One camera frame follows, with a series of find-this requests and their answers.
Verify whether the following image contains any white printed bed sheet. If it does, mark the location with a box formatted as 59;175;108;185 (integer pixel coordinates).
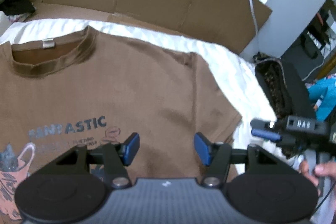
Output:
0;17;305;177

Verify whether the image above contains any teal patterned blanket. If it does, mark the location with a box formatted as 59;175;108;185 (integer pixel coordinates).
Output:
307;74;335;121

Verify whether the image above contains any black leopard-lined bag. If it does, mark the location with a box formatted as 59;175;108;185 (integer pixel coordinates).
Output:
253;52;317;159

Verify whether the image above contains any person right hand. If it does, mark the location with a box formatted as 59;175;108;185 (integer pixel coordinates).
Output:
298;160;336;187

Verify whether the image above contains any brown printed t-shirt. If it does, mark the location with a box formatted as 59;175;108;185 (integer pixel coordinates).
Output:
1;27;242;223

